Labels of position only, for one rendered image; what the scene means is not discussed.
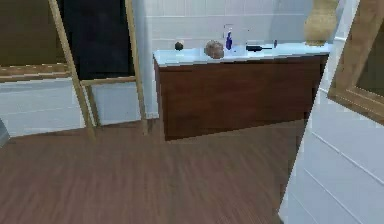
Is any brown cabinet with white top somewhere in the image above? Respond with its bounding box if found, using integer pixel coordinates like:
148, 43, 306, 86
152, 43, 333, 142

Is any blue soap bottle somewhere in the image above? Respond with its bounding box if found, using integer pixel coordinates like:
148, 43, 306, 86
225, 30, 234, 52

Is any black brush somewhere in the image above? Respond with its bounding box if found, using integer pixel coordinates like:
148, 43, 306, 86
245, 45, 273, 53

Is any wooden ladder rack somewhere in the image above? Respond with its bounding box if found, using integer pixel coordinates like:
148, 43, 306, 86
0, 0, 149, 144

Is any black hanging towel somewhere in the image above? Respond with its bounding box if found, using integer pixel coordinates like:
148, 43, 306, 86
56, 0, 136, 81

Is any tan vase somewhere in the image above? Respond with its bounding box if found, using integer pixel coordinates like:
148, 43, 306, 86
303, 0, 340, 47

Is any wooden framed mirror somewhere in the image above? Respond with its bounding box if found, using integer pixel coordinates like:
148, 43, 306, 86
326, 0, 384, 127

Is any brown hanging towel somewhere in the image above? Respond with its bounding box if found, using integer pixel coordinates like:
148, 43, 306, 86
0, 0, 67, 68

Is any grey object at edge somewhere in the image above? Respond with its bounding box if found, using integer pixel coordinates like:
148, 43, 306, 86
0, 118, 11, 148

